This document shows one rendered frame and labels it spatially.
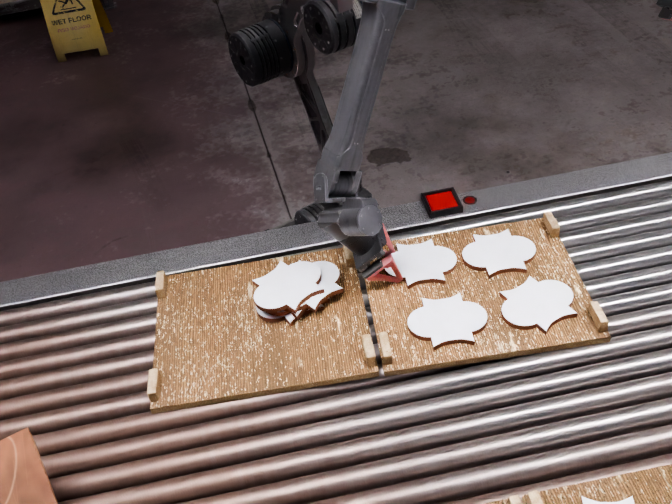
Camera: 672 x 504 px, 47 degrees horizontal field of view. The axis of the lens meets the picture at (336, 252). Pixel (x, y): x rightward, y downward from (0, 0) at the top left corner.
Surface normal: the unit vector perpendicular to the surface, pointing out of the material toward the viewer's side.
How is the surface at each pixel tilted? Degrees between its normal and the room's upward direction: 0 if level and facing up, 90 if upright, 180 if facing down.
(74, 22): 77
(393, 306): 0
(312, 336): 0
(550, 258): 0
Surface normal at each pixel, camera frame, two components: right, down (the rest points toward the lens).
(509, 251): -0.11, -0.75
